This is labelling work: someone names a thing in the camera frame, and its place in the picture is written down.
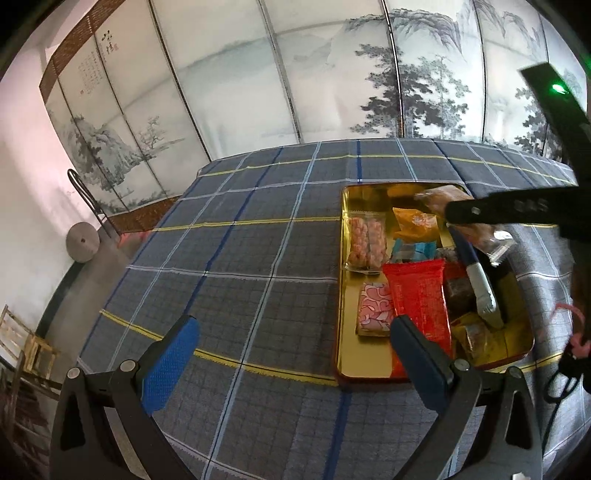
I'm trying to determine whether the grey round disc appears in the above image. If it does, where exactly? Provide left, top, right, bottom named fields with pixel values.
left=65, top=222, right=100, bottom=264

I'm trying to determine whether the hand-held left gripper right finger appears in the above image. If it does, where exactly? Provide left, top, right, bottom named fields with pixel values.
left=390, top=315, right=543, bottom=480

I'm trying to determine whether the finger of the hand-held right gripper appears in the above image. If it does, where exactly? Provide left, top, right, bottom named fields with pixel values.
left=444, top=185, right=581, bottom=227

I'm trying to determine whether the red snack packet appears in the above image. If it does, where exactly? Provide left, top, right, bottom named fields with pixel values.
left=382, top=258, right=455, bottom=370

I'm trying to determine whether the blue and white snack packet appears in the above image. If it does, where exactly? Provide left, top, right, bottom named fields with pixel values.
left=448, top=226, right=506, bottom=329

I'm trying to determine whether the yellow-edged clear snack packet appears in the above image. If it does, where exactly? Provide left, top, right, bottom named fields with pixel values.
left=450, top=311, right=513, bottom=365

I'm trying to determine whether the plaid tablecloth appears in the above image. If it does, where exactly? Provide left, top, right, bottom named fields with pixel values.
left=78, top=136, right=591, bottom=480

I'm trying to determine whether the clear packet of orange crackers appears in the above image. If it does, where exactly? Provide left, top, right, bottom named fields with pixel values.
left=413, top=185, right=515, bottom=268

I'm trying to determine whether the clear packet of pink crackers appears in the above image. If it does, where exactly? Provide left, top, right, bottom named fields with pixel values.
left=345, top=210, right=389, bottom=273

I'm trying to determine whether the pink patterned snack packet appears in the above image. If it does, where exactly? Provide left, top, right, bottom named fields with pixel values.
left=355, top=282, right=395, bottom=337

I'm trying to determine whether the red and gold tin box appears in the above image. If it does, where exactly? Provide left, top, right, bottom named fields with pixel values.
left=335, top=182, right=536, bottom=384

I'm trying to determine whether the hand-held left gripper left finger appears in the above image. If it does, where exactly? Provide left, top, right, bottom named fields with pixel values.
left=48, top=315, right=200, bottom=480

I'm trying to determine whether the black cable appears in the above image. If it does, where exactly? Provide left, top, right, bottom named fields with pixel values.
left=540, top=342, right=591, bottom=457

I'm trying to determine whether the blue-edged clear snack packet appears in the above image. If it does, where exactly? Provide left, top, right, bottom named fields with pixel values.
left=443, top=249, right=476, bottom=319
left=390, top=240, right=437, bottom=264

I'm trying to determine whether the orange snack packet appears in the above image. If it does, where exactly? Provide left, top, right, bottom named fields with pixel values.
left=392, top=207, right=439, bottom=243

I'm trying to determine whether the light wooden stool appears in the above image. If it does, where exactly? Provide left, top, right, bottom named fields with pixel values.
left=0, top=305, right=61, bottom=388

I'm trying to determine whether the landscape painted folding screen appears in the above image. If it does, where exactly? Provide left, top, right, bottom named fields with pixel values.
left=39, top=0, right=591, bottom=232

